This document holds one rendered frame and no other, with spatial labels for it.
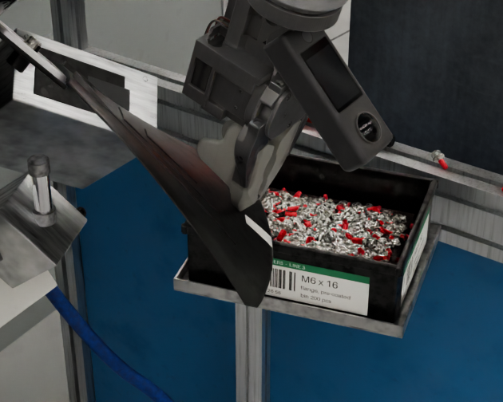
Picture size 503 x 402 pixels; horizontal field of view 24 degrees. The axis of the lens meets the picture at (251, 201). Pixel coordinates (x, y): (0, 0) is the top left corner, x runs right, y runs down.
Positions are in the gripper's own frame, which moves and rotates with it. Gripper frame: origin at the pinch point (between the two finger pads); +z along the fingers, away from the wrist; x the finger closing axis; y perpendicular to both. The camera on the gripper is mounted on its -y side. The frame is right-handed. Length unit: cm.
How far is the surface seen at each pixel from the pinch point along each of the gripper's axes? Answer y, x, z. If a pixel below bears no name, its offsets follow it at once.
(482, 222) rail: -13.1, -30.6, 12.2
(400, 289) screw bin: -12.0, -12.7, 10.4
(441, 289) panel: -12.3, -32.4, 24.6
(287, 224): 1.0, -13.0, 11.9
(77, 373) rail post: 31, -32, 80
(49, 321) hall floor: 61, -66, 121
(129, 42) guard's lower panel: 74, -92, 69
